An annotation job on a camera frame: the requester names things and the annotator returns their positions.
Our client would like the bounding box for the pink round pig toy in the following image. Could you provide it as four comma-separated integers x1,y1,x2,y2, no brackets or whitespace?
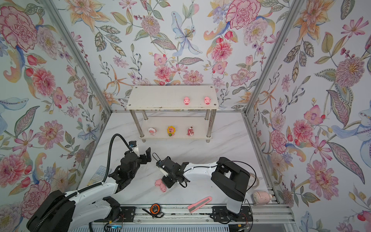
148,128,157,136

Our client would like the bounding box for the yellow-haired princess toy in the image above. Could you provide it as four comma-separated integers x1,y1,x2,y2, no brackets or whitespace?
167,126,176,137

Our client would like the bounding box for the small red pink figurine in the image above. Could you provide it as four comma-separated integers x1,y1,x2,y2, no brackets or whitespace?
187,127,194,136

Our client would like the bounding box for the white two-tier shelf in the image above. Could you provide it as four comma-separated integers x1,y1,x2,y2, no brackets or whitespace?
127,86,218,142

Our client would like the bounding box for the single pink piglet toy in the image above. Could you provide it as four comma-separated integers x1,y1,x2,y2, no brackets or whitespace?
204,97,211,105

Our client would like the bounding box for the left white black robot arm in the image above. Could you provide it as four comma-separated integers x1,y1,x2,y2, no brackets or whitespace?
27,148,152,232

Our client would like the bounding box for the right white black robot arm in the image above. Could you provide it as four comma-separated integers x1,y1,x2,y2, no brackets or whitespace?
156,157,251,215

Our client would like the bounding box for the pink piglet toy cluster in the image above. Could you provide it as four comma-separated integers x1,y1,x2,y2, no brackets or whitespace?
155,179,167,192

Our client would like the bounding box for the yellow grey calculator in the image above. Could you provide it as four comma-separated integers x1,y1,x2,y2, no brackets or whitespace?
87,166,107,186

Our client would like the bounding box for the pink striped flat tool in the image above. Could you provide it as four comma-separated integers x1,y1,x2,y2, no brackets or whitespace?
187,196,212,213

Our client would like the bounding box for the black orange tape measure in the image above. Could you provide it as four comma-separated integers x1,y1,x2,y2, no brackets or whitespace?
142,204,164,218

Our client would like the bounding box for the left black corrugated cable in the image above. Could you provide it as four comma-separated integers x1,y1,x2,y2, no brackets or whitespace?
103,133,131,183

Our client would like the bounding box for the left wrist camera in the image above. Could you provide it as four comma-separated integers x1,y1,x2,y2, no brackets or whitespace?
128,141,140,156

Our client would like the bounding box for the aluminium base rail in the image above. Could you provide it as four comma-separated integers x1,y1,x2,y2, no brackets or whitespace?
121,204,295,225

